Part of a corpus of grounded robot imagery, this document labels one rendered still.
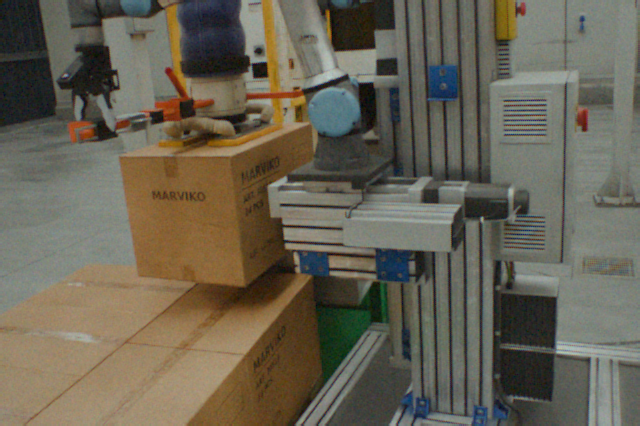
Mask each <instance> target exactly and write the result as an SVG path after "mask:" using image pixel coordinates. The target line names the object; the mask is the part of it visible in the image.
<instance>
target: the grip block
mask: <svg viewBox="0 0 640 426"><path fill-rule="evenodd" d="M194 104H195V102H194V99H193V97H188V98H170V101H169V100H166V101H164V102H155V108H157V109H159V108H166V109H169V108H174V109H175V114H174V115H172V116H167V119H165V121H182V119H187V118H190V117H195V116H196V111H195V109H194Z"/></svg>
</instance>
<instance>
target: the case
mask: <svg viewBox="0 0 640 426"><path fill-rule="evenodd" d="M281 124H282V129H279V130H277V131H274V132H272V133H269V134H265V135H263V136H260V138H257V139H255V140H252V141H250V142H246V143H243V144H241V145H238V146H217V147H209V146H208V143H207V142H208V141H210V140H213V139H216V137H212V138H208V139H205V140H202V141H199V142H196V143H193V144H190V145H186V146H183V148H160V147H158V145H157V144H156V145H152V146H149V147H146V148H142V149H139V150H136V151H133V152H129V153H126V154H123V155H119V156H118V160H119V166H120V171H121V177H122V184H123V190H124V196H125V203H126V209H127V215H128V222H129V228H130V234H131V236H132V240H133V247H134V253H135V259H136V266H137V272H138V276H142V277H153V278H161V279H164V280H175V281H186V282H198V283H208V284H220V285H232V286H243V288H245V286H246V285H247V284H250V283H251V282H252V281H253V280H255V279H256V278H257V277H258V276H259V275H261V274H262V273H263V272H264V271H266V270H267V269H269V267H270V266H271V265H273V264H274V263H275V262H276V261H278V260H279V259H280V258H281V257H283V256H284V255H286V254H287V253H288V252H290V250H291V249H286V248H284V242H283V232H282V222H281V217H271V211H270V201H268V192H267V185H270V184H272V183H274V182H276V181H278V180H280V179H282V178H284V177H287V174H289V173H291V171H293V170H295V169H297V168H299V167H302V166H303V165H305V164H307V163H309V162H311V161H313V156H314V152H313V138H312V125H311V123H281Z"/></svg>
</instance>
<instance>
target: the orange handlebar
mask: <svg viewBox="0 0 640 426"><path fill-rule="evenodd" d="M301 96H304V94H303V91H302V89H300V90H295V91H276V92H249V93H246V98H247V100H271V98H294V97H301ZM200 100H202V99H197V100H194V102H195V101H196V102H195V104H194V109H195V110H197V108H201V107H206V106H210V105H213V104H214V100H213V99H206V100H202V101H200ZM160 110H163V112H164V119H167V116H172V115H174V114H175V109H174V108H169V109H166V108H159V109H157V108H154V109H146V110H141V111H138V112H140V113H141V112H144V113H145V118H147V117H150V112H154V111H160ZM129 126H130V121H129V120H123V121H119V122H116V130H117V129H122V128H126V127H129ZM90 136H91V130H90V129H87V130H83V131H79V137H80V138H84V137H90Z"/></svg>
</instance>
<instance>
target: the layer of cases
mask: <svg viewBox="0 0 640 426"><path fill-rule="evenodd" d="M321 371H322V367H321V355H320V344H319V332H318V322H317V310H315V298H314V287H313V276H312V275H308V274H293V273H269V272H263V273H262V274H261V275H259V276H258V277H257V278H256V279H255V280H253V281H252V282H251V283H250V284H247V285H246V286H245V288H243V286H232V285H220V284H208V283H198V282H186V281H175V280H164V279H161V278H153V277H142V276H138V272H137V266H120V265H116V264H97V263H89V264H88V265H86V266H84V267H82V268H80V269H79V270H77V271H75V273H74V272H73V274H72V275H70V276H68V277H66V278H64V279H63V280H61V281H59V282H57V283H55V284H54V285H52V286H50V287H48V288H46V289H45V290H43V291H41V292H39V293H38V294H36V295H34V296H32V297H30V298H29V299H27V300H25V301H24V302H23V303H21V304H19V305H17V306H15V307H14V308H12V309H10V310H8V311H6V312H5V313H3V314H1V315H0V426H288V425H289V423H290V421H291V420H292V418H294V416H295V414H296V413H297V411H298V409H299V408H300V406H301V404H302V403H303V401H304V399H305V397H306V395H307V393H308V391H309V390H310V388H311V386H312V384H313V383H314V381H316V379H317V378H318V376H319V374H320V373H321Z"/></svg>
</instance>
